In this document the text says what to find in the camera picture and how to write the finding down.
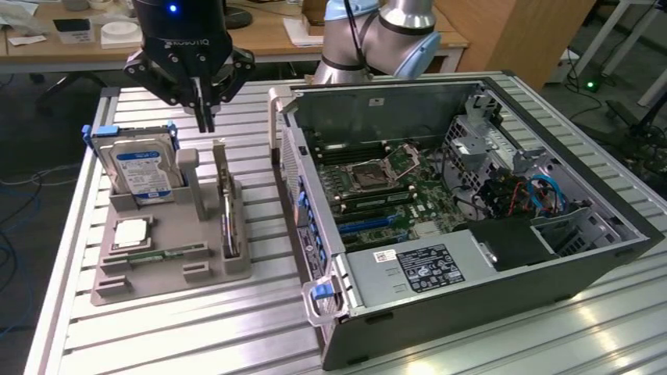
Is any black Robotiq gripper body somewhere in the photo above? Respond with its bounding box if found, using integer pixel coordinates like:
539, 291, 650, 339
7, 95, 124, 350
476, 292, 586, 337
130, 0, 235, 85

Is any green GPU card silver bracket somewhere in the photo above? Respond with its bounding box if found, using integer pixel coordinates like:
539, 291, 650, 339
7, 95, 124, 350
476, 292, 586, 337
212, 138, 246, 261

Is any white block round dish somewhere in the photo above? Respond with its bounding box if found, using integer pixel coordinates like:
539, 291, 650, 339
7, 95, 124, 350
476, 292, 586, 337
99, 21, 146, 50

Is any black round lamp base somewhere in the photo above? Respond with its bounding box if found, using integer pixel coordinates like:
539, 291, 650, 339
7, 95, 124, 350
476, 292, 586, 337
227, 5, 255, 29

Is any white paper stack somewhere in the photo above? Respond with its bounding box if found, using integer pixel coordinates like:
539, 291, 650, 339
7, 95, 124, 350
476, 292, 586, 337
283, 17, 327, 48

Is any white box black lid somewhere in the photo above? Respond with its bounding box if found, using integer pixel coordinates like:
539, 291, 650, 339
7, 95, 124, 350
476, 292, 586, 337
51, 17, 98, 45

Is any wooden desk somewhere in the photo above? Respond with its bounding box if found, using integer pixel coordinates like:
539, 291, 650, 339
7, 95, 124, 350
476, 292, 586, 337
0, 0, 470, 85

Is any black office chair base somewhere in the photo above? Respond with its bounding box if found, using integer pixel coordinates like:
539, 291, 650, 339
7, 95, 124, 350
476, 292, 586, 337
28, 70, 106, 116

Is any brown cardboard box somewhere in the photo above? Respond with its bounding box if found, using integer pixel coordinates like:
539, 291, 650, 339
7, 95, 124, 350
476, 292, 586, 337
302, 0, 335, 27

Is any hard disk blue carrier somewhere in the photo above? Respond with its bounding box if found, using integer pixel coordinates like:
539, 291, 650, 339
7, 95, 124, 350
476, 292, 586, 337
82, 120, 183, 207

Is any clear plastic bag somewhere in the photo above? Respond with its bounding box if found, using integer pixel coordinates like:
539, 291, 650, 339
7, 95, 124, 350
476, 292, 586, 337
0, 5, 42, 37

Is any CPU socket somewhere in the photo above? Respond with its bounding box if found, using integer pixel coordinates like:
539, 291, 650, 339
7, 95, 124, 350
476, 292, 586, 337
347, 160, 394, 189

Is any silver socket cover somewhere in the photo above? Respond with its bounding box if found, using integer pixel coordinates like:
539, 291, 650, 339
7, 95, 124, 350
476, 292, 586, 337
383, 143, 422, 177

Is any silver CPU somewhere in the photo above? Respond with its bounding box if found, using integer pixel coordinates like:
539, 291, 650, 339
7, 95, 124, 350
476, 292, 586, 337
111, 220, 151, 248

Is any green RAM stick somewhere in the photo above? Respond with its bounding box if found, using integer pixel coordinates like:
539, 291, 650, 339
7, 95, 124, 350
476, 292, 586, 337
338, 190, 418, 208
103, 248, 208, 263

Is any blue expansion slot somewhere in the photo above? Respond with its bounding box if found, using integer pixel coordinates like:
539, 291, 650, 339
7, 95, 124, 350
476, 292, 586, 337
336, 216, 402, 235

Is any metal mesh disk bay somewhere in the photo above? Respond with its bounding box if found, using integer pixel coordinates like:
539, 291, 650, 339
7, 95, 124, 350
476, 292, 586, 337
440, 93, 527, 184

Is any green motherboard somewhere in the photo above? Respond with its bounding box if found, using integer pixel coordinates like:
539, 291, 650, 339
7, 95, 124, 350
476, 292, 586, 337
311, 132, 474, 254

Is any grey parts rack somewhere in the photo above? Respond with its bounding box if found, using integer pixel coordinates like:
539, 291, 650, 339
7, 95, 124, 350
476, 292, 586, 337
91, 147, 256, 308

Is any small grey chipset heatsink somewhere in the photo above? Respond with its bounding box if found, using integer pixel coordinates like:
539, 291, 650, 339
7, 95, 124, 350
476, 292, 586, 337
415, 222, 446, 240

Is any wooden cabinet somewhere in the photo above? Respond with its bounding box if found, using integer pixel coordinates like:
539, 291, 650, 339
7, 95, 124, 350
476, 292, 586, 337
431, 0, 598, 91

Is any black power connector cluster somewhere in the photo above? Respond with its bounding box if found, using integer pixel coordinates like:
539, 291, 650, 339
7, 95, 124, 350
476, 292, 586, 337
478, 179, 518, 216

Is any silver power supply unit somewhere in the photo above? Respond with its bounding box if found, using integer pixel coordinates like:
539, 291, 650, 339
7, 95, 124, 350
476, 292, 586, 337
332, 229, 503, 309

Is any black plastic cover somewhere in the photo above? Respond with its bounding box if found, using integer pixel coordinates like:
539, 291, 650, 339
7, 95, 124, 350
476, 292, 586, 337
466, 216, 558, 273

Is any black floor stand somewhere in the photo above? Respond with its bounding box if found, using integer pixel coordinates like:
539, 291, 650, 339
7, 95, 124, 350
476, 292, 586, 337
603, 99, 667, 177

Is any open black PC case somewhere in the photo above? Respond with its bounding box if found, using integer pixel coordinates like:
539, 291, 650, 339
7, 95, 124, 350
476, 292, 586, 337
268, 76, 652, 372

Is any grey open disk bay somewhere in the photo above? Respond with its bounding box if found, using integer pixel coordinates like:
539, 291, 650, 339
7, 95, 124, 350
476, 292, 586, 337
531, 210, 627, 258

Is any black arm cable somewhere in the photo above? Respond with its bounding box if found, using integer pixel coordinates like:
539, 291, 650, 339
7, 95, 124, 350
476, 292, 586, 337
340, 0, 378, 77

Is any blue floor cable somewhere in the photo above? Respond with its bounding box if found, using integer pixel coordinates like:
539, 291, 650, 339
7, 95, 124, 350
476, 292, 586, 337
0, 183, 54, 339

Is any black wire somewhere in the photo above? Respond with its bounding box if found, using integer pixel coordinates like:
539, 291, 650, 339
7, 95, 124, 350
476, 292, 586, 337
452, 185, 502, 220
431, 150, 451, 185

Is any red wire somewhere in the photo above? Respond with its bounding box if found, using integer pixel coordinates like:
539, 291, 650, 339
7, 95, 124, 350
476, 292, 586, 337
512, 181, 528, 214

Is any blue wire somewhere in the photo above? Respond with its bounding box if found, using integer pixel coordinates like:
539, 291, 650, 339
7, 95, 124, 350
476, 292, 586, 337
523, 176, 570, 216

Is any white desk frame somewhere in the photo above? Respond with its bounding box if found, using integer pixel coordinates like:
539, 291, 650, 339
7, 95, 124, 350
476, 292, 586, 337
572, 0, 667, 107

